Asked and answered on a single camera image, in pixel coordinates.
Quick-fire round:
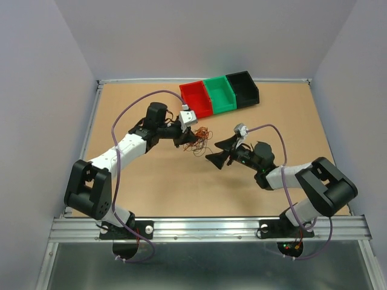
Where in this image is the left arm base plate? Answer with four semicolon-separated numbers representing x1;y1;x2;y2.
96;220;154;240

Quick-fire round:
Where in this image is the aluminium front rail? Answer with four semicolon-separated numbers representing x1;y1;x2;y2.
48;216;372;243

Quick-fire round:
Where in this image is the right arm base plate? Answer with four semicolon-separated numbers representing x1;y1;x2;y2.
256;219;314;239

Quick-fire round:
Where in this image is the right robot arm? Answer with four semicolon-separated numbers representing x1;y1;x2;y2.
206;135;358;239

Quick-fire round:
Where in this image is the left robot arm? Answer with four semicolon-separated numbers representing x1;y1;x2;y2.
64;102;198;238

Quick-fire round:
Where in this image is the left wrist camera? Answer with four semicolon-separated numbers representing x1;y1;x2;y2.
179;110;198;127

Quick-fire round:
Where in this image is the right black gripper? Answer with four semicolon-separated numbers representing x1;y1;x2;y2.
204;134;261;172

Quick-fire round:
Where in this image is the red plastic bin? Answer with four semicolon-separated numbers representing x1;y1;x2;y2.
179;81;213;119

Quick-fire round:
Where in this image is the green plastic bin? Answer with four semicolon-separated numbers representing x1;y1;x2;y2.
203;76;236;114

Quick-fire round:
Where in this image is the black plastic bin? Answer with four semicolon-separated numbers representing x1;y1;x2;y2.
226;71;260;109

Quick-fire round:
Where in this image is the orange wire bundle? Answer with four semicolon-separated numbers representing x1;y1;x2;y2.
182;126;215;157

